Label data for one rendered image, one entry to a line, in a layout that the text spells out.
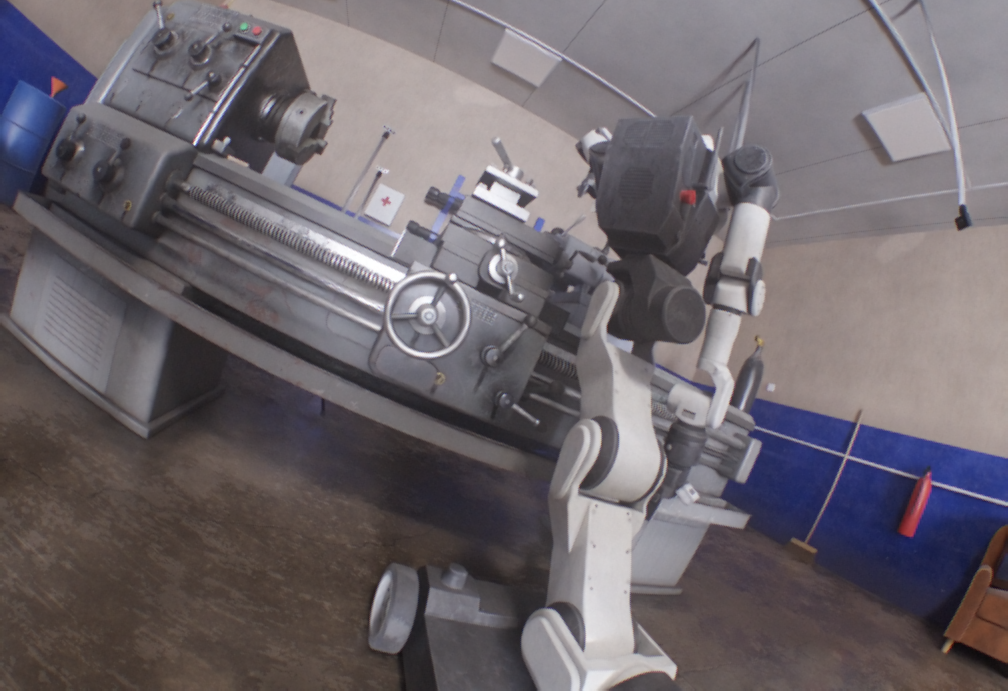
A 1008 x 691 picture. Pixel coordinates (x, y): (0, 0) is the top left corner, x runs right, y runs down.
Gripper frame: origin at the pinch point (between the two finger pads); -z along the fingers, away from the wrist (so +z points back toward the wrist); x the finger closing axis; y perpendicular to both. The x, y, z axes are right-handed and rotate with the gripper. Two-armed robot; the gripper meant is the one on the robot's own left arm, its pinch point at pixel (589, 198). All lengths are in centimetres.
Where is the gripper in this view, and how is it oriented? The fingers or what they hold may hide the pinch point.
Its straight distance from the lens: 163.9
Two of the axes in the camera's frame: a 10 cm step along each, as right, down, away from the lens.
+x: 6.2, 3.4, 7.1
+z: 4.1, -9.1, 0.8
